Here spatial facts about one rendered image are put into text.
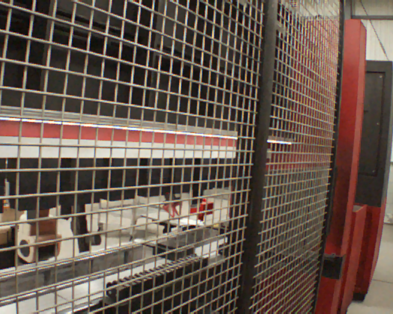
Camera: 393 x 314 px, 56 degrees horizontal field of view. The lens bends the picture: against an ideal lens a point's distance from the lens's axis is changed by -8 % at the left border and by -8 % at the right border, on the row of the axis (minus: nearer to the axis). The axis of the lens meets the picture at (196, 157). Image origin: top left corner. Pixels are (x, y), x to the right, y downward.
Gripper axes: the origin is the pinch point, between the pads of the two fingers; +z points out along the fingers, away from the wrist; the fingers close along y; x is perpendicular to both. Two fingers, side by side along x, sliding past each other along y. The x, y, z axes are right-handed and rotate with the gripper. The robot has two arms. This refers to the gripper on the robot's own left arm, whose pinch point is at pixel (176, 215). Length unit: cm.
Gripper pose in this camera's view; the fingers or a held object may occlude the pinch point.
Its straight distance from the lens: 212.8
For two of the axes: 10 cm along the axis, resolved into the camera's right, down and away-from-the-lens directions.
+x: -7.8, 3.8, 5.0
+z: 3.2, 9.2, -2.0
